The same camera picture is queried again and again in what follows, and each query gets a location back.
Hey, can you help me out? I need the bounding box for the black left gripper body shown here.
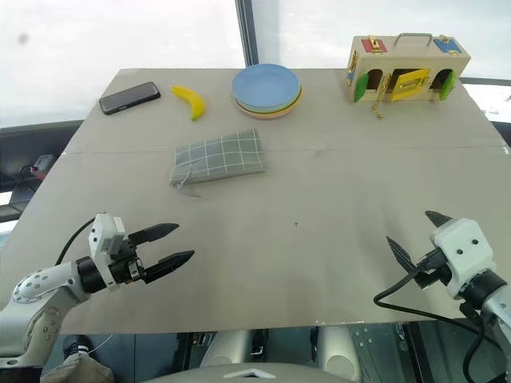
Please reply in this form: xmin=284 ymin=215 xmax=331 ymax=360
xmin=108 ymin=238 xmax=148 ymax=286

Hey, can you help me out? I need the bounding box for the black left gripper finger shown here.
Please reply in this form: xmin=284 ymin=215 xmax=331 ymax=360
xmin=127 ymin=223 xmax=180 ymax=245
xmin=142 ymin=250 xmax=196 ymax=286

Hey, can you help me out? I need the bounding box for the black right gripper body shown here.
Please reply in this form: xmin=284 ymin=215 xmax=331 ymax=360
xmin=416 ymin=247 xmax=452 ymax=289

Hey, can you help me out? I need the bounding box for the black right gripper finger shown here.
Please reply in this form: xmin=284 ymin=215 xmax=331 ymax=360
xmin=424 ymin=210 xmax=455 ymax=231
xmin=386 ymin=235 xmax=421 ymax=277

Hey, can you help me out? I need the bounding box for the grey checked cloth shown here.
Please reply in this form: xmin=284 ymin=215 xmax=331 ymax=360
xmin=168 ymin=127 xmax=267 ymax=199

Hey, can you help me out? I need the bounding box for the dark shoe with white stripe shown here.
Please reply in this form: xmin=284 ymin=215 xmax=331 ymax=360
xmin=61 ymin=334 xmax=97 ymax=370

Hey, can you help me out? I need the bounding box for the grey rounded robot leg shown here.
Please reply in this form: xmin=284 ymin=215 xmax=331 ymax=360
xmin=198 ymin=328 xmax=259 ymax=370
xmin=318 ymin=325 xmax=363 ymax=382

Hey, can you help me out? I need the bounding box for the khaki fabric lump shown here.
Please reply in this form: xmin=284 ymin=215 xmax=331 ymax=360
xmin=39 ymin=353 xmax=116 ymax=383

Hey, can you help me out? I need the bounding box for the grey robot torso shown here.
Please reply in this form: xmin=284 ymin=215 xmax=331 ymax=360
xmin=141 ymin=360 xmax=355 ymax=383

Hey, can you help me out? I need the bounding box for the yellow toy banana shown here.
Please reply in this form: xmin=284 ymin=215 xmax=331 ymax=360
xmin=171 ymin=85 xmax=207 ymax=122

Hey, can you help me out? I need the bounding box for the green lock box door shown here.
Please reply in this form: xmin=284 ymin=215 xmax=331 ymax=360
xmin=352 ymin=73 xmax=370 ymax=103
xmin=438 ymin=69 xmax=457 ymax=101

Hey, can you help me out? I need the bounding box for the grey device with red part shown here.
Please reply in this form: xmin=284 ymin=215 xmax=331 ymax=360
xmin=30 ymin=155 xmax=56 ymax=173

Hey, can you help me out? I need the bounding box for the black smartphone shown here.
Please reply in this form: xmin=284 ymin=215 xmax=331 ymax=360
xmin=98 ymin=81 xmax=162 ymax=116

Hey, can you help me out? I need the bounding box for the yellow lock box door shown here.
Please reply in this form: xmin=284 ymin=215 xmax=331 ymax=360
xmin=390 ymin=67 xmax=429 ymax=102

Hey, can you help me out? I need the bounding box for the wooden lock box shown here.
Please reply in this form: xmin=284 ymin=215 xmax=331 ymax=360
xmin=344 ymin=33 xmax=471 ymax=120

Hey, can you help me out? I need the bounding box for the pink plastic plate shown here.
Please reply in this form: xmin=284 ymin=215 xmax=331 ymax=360
xmin=236 ymin=89 xmax=305 ymax=120

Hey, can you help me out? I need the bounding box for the blue plastic plate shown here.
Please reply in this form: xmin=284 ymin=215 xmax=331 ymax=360
xmin=232 ymin=63 xmax=301 ymax=108

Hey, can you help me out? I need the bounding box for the yellow plastic plate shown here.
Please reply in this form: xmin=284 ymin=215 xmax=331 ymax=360
xmin=235 ymin=91 xmax=303 ymax=115

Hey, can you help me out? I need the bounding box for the green plastic plate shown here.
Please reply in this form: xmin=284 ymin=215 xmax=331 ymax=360
xmin=233 ymin=88 xmax=303 ymax=112

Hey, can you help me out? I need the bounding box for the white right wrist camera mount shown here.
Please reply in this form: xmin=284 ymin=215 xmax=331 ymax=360
xmin=432 ymin=217 xmax=498 ymax=301

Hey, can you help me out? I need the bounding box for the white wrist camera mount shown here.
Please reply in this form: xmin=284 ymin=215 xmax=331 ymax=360
xmin=88 ymin=212 xmax=129 ymax=291
xmin=432 ymin=217 xmax=498 ymax=301

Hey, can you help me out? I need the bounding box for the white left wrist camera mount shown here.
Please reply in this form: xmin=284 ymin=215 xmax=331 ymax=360
xmin=88 ymin=212 xmax=129 ymax=291

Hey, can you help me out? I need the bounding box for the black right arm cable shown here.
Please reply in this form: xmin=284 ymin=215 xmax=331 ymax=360
xmin=373 ymin=255 xmax=493 ymax=374

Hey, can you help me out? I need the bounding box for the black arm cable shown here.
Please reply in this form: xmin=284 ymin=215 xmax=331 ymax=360
xmin=54 ymin=218 xmax=97 ymax=267
xmin=373 ymin=255 xmax=493 ymax=374

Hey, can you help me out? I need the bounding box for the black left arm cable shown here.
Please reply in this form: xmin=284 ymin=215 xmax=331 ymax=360
xmin=54 ymin=218 xmax=97 ymax=267

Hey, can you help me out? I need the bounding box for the metal table frame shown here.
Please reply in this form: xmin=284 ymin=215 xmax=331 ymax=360
xmin=351 ymin=321 xmax=426 ymax=383

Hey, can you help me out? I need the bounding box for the brass chain latch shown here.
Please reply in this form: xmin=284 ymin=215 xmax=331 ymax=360
xmin=371 ymin=75 xmax=390 ymax=120

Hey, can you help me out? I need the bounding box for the metal lock box handle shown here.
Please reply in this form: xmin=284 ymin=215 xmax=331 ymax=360
xmin=394 ymin=33 xmax=434 ymax=49

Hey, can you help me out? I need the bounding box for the dark window frame post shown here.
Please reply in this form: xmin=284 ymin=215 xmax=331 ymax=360
xmin=234 ymin=0 xmax=261 ymax=69

